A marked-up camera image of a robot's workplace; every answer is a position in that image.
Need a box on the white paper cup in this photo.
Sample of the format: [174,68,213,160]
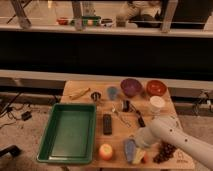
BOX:
[149,96,165,114]

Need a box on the dark grape bunch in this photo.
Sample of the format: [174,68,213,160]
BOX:
[153,142,177,164]

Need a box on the green box on shelf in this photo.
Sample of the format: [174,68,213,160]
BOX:
[82,16,101,26]

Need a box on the blue sponge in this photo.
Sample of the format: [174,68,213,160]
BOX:
[124,139,136,163]

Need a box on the yellow cloth piece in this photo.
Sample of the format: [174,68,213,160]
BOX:
[132,148,145,164]

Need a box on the black binder clip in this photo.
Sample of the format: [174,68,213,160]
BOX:
[122,100,130,112]

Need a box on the purple bowl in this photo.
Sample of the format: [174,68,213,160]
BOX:
[120,78,143,97]

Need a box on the black marker pen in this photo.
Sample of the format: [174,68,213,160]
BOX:
[136,110,146,127]

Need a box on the green plastic tray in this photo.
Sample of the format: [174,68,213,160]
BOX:
[37,103,96,164]

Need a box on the red bowl on shelf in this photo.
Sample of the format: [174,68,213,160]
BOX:
[57,17,69,25]

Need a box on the black remote control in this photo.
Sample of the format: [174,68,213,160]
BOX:
[103,114,112,135]

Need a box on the black power adapter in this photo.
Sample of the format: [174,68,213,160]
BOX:
[21,111,32,121]

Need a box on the yellow banana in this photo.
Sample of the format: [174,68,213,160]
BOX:
[69,88,90,100]

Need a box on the red yellow apple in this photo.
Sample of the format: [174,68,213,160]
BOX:
[99,144,113,161]

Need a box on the blue plastic cup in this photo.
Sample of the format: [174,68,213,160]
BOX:
[107,86,118,100]

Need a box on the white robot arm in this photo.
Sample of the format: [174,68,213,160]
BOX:
[134,116,213,170]

